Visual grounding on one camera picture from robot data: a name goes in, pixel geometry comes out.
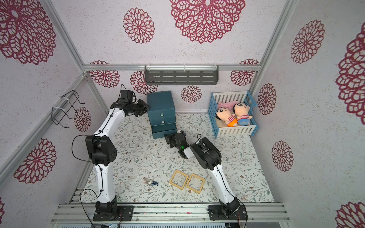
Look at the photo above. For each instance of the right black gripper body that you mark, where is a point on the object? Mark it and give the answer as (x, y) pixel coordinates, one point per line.
(172, 138)

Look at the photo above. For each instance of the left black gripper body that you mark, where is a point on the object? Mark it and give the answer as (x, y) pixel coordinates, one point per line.
(139, 109)

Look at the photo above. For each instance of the teal three-drawer cabinet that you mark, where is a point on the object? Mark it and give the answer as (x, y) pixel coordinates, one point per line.
(161, 114)

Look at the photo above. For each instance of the large yellow wooden brooch box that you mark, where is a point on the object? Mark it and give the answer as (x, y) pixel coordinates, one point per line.
(179, 179)

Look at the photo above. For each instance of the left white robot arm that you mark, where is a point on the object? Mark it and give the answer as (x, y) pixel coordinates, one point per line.
(102, 153)

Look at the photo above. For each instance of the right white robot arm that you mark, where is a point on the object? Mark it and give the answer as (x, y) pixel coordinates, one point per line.
(209, 158)

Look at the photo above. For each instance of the orange dressed plush doll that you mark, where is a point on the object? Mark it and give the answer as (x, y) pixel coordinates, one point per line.
(226, 116)

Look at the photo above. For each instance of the blue white toy crib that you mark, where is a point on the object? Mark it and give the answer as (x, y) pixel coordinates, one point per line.
(223, 98)

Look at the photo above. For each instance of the blue dressed plush doll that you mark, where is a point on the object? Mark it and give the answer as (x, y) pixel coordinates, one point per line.
(241, 111)

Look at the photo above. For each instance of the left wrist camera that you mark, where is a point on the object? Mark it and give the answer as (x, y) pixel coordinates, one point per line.
(126, 96)

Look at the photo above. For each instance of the grey wall shelf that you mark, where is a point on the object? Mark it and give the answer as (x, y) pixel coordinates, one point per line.
(181, 76)

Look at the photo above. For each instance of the black wire wall rack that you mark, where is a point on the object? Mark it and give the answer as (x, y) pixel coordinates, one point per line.
(68, 100)

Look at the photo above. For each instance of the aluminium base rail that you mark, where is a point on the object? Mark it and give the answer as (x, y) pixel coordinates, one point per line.
(171, 215)

